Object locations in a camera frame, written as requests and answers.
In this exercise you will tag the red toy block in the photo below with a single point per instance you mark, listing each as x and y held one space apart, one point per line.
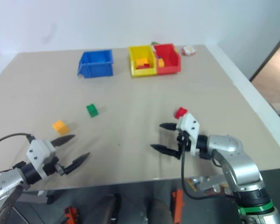
180 112

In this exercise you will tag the beige table cover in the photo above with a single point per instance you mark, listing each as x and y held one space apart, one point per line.
135 105

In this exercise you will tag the yellow plastic storage bin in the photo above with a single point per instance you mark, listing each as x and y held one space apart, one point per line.
143 71

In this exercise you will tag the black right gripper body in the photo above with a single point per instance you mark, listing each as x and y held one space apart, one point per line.
184 141

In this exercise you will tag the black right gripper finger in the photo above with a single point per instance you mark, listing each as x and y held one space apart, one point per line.
164 150
169 126

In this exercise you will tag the white and red small object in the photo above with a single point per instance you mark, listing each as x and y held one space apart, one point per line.
189 50

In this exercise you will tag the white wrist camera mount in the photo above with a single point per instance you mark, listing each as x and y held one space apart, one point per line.
38 149
189 126

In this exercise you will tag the orange and black tool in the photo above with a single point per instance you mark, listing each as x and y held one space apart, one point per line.
71 213

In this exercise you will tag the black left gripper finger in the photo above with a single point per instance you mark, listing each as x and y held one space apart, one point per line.
78 162
63 139

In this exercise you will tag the small red binned pieces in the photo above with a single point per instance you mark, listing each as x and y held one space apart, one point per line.
145 66

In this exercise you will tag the green toy block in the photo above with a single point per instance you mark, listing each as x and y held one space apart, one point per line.
92 110

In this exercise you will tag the blue plastic storage bin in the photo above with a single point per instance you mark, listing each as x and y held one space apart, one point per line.
95 67

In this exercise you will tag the orange and black clamp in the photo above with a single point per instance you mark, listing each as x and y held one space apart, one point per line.
177 205

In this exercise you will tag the silver metal bracket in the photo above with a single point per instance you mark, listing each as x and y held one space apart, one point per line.
210 184

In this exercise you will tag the yellow toy block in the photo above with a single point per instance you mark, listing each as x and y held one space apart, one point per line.
60 127

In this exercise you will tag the black table bracket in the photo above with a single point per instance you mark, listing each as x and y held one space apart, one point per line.
50 197

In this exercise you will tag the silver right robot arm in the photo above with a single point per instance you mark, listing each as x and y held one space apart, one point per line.
240 163

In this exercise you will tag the orange-yellow block in bin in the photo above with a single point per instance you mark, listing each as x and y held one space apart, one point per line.
142 61

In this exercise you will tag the red plastic storage bin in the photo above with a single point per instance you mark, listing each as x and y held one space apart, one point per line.
171 67

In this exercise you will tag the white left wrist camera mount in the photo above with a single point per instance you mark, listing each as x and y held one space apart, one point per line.
38 149

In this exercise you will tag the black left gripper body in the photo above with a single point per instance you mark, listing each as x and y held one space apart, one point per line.
51 166

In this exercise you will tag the yellow binned block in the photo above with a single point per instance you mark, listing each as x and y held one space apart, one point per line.
161 63

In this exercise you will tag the brown wooden door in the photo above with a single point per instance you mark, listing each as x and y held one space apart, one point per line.
274 70

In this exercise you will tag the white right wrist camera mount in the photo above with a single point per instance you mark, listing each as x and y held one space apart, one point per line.
189 126

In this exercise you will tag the green object behind bins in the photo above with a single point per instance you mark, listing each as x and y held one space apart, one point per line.
154 43

